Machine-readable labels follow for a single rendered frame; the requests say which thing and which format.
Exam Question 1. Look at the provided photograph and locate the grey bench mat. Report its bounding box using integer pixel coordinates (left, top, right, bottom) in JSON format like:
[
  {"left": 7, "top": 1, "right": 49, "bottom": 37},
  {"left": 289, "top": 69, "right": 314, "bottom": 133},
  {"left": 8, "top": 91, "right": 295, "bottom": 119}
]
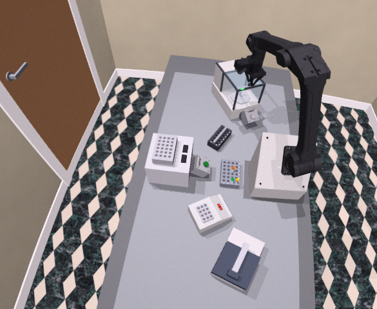
[{"left": 113, "top": 72, "right": 300, "bottom": 309}]

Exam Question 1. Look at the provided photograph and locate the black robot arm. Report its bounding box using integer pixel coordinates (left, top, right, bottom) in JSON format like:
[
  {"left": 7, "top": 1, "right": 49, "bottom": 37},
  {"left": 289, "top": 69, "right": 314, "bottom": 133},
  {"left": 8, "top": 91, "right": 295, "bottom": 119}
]
[{"left": 234, "top": 30, "right": 331, "bottom": 178}]

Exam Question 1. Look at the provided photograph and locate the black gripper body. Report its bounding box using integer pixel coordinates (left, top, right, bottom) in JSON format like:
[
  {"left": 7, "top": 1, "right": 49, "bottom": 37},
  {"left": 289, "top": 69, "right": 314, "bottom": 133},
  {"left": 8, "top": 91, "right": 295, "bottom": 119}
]
[{"left": 246, "top": 61, "right": 266, "bottom": 79}]

